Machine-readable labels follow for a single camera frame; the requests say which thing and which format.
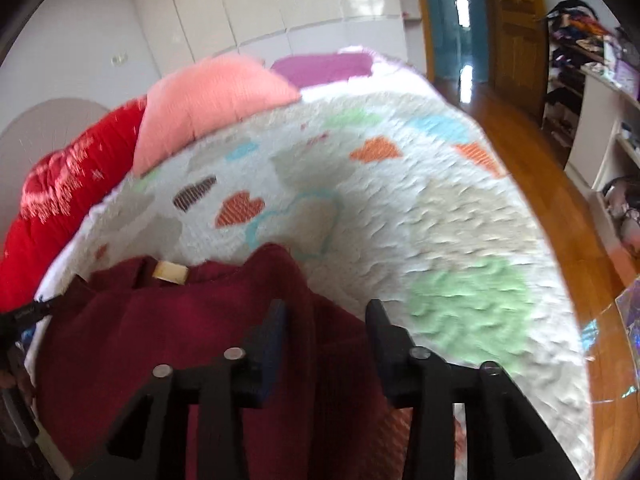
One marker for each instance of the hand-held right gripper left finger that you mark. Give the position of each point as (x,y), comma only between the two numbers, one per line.
(270,360)

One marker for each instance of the white glossy wardrobe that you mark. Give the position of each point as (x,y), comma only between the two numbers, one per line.
(250,0)

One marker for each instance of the purple cloth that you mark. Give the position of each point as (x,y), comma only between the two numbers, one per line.
(320,67)

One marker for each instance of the patchwork heart quilt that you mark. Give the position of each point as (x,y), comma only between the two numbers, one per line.
(400,210)

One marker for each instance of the beige round headboard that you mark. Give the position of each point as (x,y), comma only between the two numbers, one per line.
(30,130)

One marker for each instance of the iridescent plastic bag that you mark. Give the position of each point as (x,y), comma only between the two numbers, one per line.
(630,320)

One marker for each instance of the dark red sweater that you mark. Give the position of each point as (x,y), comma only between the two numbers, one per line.
(150,335)

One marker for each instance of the teal glass door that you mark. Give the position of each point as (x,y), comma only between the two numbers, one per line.
(445,10)

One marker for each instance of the white shelf with clothes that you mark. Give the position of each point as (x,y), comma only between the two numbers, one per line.
(595,110)

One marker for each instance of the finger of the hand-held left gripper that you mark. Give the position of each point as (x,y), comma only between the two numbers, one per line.
(30,314)

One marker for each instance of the wooden door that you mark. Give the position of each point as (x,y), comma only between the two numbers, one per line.
(515,35)

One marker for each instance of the red floral comforter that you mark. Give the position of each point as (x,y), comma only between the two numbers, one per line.
(60,200)

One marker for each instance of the wall switch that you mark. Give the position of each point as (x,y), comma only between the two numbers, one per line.
(119,59)

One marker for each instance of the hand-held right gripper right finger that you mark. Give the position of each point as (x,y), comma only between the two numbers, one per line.
(382,357)

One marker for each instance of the pink pillow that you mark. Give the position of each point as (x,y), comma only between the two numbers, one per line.
(210,100)

